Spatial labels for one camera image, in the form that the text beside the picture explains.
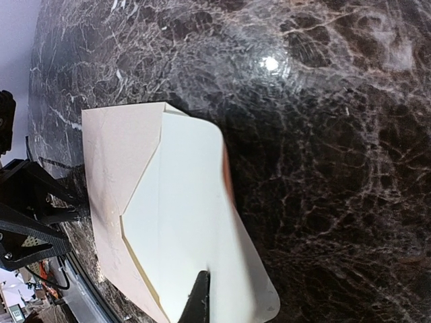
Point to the cream letter sheet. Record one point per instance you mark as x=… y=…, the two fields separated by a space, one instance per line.
x=215 y=239

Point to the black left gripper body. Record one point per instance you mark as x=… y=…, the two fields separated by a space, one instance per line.
x=8 y=106

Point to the black front table rail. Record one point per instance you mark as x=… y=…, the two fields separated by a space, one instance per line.
x=83 y=298

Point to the pink envelope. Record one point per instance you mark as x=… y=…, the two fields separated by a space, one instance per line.
x=114 y=175

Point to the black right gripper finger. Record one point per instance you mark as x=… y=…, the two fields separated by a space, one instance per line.
x=197 y=307

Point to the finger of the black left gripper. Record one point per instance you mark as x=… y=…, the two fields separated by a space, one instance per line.
x=29 y=189
x=25 y=240

